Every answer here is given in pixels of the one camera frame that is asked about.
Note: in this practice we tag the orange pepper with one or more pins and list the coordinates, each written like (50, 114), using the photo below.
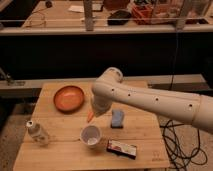
(90, 116)

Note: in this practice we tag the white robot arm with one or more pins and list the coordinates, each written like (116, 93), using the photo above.
(188, 108)

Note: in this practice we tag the white ceramic cup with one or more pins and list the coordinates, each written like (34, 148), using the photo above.
(90, 136)

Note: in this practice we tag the blue sponge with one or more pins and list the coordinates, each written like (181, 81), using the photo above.
(117, 118)

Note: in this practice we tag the orange wooden bowl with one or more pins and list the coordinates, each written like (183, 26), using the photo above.
(68, 98)

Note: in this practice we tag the black and red box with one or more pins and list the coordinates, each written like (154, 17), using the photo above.
(121, 148)

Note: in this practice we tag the black object on shelf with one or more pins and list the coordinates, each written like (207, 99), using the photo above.
(119, 17)

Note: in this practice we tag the orange crate on shelf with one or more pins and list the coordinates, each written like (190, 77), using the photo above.
(141, 14)

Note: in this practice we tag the white paper on shelf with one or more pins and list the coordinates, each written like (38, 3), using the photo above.
(76, 8)

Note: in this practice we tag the clear plastic bottle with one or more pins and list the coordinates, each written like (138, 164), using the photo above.
(37, 133)

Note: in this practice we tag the grey metal post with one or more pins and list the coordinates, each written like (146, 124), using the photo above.
(88, 15)

